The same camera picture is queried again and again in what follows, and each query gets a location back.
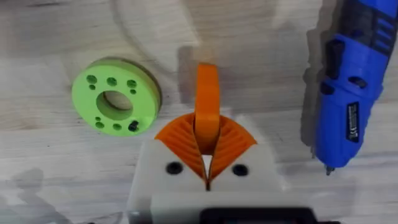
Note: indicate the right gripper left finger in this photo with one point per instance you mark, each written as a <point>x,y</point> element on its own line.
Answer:
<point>164,155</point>

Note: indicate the green disc with holes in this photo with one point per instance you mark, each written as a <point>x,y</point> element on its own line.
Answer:
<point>115,97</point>

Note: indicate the blue electric screwdriver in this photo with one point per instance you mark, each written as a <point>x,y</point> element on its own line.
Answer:
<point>353,84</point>

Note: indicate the small black screw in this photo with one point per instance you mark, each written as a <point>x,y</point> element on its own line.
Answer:
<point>133,125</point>

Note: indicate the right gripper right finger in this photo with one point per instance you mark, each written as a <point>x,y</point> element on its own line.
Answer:
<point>245,155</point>

